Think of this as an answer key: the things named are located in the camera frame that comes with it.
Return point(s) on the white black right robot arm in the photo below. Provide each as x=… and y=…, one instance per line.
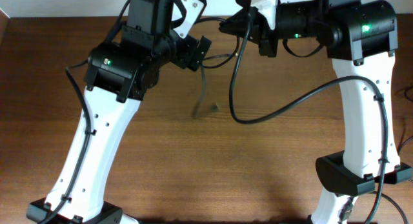
x=361, y=40

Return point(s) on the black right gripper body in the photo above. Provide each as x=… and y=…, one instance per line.
x=268, y=39

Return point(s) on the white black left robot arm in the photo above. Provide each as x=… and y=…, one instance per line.
x=146, y=35

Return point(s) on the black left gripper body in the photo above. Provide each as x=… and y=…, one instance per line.
x=187, y=53

